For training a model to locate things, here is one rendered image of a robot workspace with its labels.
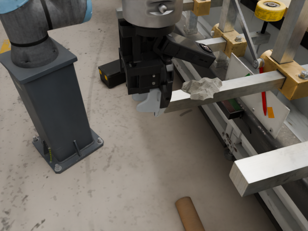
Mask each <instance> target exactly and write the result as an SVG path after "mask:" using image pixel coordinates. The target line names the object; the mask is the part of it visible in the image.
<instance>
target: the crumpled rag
mask: <svg viewBox="0 0 308 231"><path fill-rule="evenodd" d="M222 86H223V85H222V81H221V80H220V79H219V78H214V79H209V78H207V77H204V78H202V79H200V80H199V81H196V80H191V81H190V82H184V83H183V86H182V90H183V91H185V92H190V93H191V95H190V98H191V99H193V100H205V99H207V98H213V94H214V93H217V92H219V91H220V87H222Z"/></svg>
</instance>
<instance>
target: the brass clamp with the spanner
mask: <svg viewBox="0 0 308 231"><path fill-rule="evenodd" d="M272 51H273V50H272V49H271V50H268V51H266V52H264V53H263V54H262V55H261V56H260V58H263V59H264V67H263V73H266V72H272V71H277V70H278V71H279V72H280V73H281V74H282V75H283V76H285V77H286V78H285V80H284V82H283V85H282V87H281V88H278V90H279V91H280V92H281V93H282V94H283V95H284V96H286V97H287V98H288V99H289V100H294V99H299V98H303V97H307V96H308V80H303V79H300V78H299V77H298V75H299V74H300V73H301V71H306V70H305V69H304V68H303V67H301V66H300V65H299V64H298V63H296V62H295V61H294V60H293V61H292V62H287V63H282V64H279V63H278V62H277V61H276V60H274V59H273V58H272V57H271V53H272Z"/></svg>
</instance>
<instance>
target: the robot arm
mask: <svg viewBox="0 0 308 231"><path fill-rule="evenodd" d="M182 9H183V0H122V14H123V17H124V18H121V19H118V28H119V41H120V48H118V49H119V60H120V72H121V73H124V72H125V73H126V87H127V89H128V95H131V94H132V99H133V100H135V101H142V102H141V103H139V104H138V105H137V106H136V110H137V111H138V112H153V113H154V116H155V117H158V116H160V115H161V114H162V113H163V112H164V111H165V109H166V108H167V107H168V105H169V103H170V101H171V97H172V84H173V80H174V66H173V62H172V60H171V59H172V58H173V57H175V58H178V59H181V60H184V61H187V62H190V63H193V64H196V65H198V66H202V67H205V68H208V69H209V68H210V66H211V65H212V64H213V62H214V61H215V59H216V57H215V55H214V54H213V53H212V52H213V51H212V49H211V48H210V47H209V46H207V45H205V44H203V43H198V42H196V41H193V40H191V39H188V38H186V37H183V36H181V35H179V34H176V33H173V31H174V29H175V24H176V23H177V22H179V21H180V20H181V18H182ZM91 17H92V2H91V0H0V20H1V23H2V25H3V27H4V30H5V32H6V34H7V37H8V39H9V41H10V43H11V59H12V61H13V63H14V64H15V65H16V66H18V67H21V68H37V67H41V66H45V65H47V64H49V63H51V62H53V61H54V60H55V59H56V58H57V57H58V55H59V51H58V48H57V46H56V45H55V43H54V42H53V41H52V39H51V38H50V37H49V35H48V32H47V31H49V30H53V29H58V28H64V27H68V26H72V25H77V24H82V23H84V22H88V21H89V20H90V19H91ZM121 59H122V60H123V63H124V65H125V66H124V67H122V61H121Z"/></svg>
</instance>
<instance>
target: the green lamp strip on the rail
mask: <svg viewBox="0 0 308 231"><path fill-rule="evenodd" d="M228 101H229V102H230V104H231V105H232V106H233V108H234V109H235V110H236V111H238V110H242V109H241V108H240V106H239V105H238V104H237V103H236V101H235V100H234V99H228Z"/></svg>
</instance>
